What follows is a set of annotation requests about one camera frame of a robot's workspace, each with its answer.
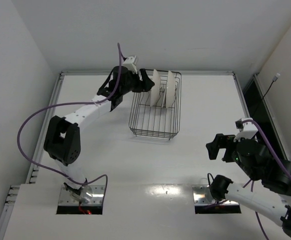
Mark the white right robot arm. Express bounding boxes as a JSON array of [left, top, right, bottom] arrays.
[[206, 133, 291, 238]]

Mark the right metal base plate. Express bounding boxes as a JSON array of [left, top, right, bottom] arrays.
[[192, 185, 240, 207]]

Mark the metal base plate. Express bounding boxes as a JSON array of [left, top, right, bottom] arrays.
[[58, 185, 105, 207], [192, 185, 240, 207]]

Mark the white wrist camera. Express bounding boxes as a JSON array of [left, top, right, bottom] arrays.
[[234, 117, 258, 142], [122, 55, 138, 74]]

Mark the black wall cable with plug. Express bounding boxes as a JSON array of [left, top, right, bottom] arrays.
[[262, 72, 281, 101]]

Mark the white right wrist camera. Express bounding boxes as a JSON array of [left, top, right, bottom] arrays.
[[234, 117, 258, 142]]

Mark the orange rimmed floral plate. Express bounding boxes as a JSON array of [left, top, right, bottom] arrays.
[[150, 69, 161, 107], [161, 71, 176, 108]]

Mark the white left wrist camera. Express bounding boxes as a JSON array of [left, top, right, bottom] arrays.
[[122, 55, 138, 74]]

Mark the grey wire dish rack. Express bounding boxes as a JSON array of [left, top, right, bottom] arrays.
[[128, 70, 182, 140]]

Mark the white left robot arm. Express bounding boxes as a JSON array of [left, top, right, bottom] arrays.
[[43, 66, 220, 195]]

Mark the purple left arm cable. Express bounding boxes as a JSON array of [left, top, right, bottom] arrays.
[[16, 42, 125, 204]]

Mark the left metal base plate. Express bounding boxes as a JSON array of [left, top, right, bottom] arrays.
[[58, 185, 105, 207]]

